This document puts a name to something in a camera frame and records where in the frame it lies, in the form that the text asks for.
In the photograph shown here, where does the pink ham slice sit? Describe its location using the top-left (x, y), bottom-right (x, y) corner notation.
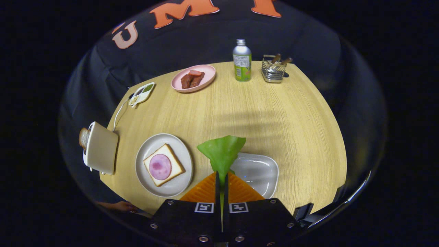
top-left (149, 154), bottom-right (172, 180)

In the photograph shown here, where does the green lettuce leaf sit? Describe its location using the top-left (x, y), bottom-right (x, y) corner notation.
top-left (197, 135), bottom-right (247, 220)

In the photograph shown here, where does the grey round plate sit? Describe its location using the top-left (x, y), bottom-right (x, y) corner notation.
top-left (135, 133), bottom-right (193, 198)

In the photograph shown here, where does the glossy white plate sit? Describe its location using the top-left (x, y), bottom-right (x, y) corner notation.
top-left (229, 152), bottom-right (279, 199)

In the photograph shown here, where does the dark metal-edged chair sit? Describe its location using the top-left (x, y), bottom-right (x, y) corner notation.
top-left (293, 170), bottom-right (372, 228)

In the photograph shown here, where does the pink plate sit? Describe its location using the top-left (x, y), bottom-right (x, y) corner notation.
top-left (171, 64), bottom-right (216, 93)

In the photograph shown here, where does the white divided dish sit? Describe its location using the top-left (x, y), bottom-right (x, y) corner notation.
top-left (128, 82), bottom-right (156, 108)

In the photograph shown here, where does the metal wire basket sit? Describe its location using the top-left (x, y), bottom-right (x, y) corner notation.
top-left (261, 54), bottom-right (293, 83)

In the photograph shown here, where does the white sandwich bread slice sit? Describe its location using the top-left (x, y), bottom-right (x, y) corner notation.
top-left (143, 143), bottom-right (186, 187)

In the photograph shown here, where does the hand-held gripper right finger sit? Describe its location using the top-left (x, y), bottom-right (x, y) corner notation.
top-left (223, 172), bottom-right (302, 247)

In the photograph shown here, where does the toasted bread slice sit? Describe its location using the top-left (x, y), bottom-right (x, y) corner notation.
top-left (79, 127), bottom-right (91, 150)

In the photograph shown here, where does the white power cable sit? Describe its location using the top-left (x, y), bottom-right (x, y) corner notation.
top-left (112, 94), bottom-right (135, 132)

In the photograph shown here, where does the white toaster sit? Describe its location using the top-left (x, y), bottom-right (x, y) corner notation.
top-left (83, 121), bottom-right (119, 175)

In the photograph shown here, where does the silver bottle with green label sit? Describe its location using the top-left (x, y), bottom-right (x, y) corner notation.
top-left (233, 39), bottom-right (252, 82)

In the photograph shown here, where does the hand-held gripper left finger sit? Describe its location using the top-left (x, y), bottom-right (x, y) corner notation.
top-left (149, 172), bottom-right (223, 247)

